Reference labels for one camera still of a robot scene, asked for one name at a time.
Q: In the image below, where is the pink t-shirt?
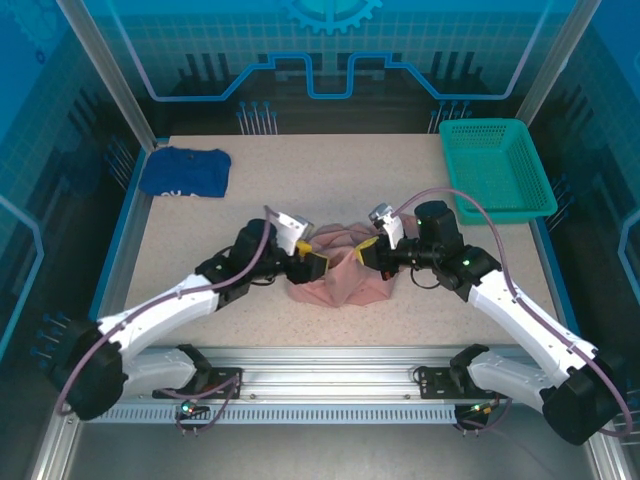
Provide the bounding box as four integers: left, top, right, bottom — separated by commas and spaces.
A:
285, 222, 401, 307

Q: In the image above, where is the aluminium frame post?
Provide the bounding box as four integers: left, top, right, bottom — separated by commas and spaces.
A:
55, 0, 159, 150
513, 0, 606, 124

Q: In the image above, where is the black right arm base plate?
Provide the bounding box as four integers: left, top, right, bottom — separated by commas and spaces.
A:
414, 366, 509, 400

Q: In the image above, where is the aluminium side profile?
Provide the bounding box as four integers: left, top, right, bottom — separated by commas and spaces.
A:
584, 439, 629, 480
27, 417, 81, 480

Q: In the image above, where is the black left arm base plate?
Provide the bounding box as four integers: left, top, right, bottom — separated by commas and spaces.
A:
152, 367, 245, 401

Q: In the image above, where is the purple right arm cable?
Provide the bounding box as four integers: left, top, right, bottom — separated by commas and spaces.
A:
393, 187, 630, 439

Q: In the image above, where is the white slotted cable duct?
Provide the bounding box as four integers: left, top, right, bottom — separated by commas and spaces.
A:
82, 405, 459, 425

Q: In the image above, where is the aluminium rail beam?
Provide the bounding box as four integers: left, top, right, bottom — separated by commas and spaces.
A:
62, 343, 604, 407

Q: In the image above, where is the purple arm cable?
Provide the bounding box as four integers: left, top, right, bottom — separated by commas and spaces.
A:
393, 187, 630, 439
55, 205, 244, 437

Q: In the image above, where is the cable connector with green light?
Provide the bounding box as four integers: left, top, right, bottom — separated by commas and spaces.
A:
455, 401, 501, 419
175, 394, 211, 421

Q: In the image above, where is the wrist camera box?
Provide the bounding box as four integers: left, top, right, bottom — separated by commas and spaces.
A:
272, 211, 313, 248
368, 201, 405, 250

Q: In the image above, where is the teal plastic mesh basket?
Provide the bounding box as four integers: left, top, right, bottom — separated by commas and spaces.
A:
438, 118, 560, 226

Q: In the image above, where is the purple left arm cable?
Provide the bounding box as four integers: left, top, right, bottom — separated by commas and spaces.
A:
55, 205, 244, 437

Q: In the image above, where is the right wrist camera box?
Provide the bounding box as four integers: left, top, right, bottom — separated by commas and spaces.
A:
368, 201, 405, 250

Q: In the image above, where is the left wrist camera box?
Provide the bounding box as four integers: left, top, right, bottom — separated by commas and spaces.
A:
272, 211, 313, 248

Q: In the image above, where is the blue folded t-shirt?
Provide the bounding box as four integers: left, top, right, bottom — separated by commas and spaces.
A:
138, 147, 233, 199

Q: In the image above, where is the grey metal shelf plate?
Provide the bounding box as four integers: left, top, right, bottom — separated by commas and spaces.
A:
63, 422, 599, 480

